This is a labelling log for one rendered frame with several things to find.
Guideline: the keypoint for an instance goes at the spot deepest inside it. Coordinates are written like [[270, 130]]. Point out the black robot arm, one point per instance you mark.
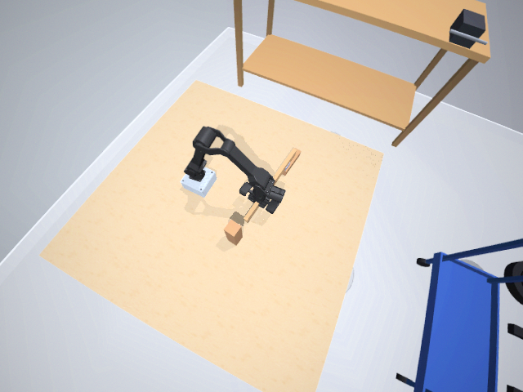
[[260, 179]]

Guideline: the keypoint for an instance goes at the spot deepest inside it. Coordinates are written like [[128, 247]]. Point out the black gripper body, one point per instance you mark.
[[271, 206]]

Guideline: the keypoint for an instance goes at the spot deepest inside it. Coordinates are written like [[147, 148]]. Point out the long tan wooden rail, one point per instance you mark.
[[277, 175]]

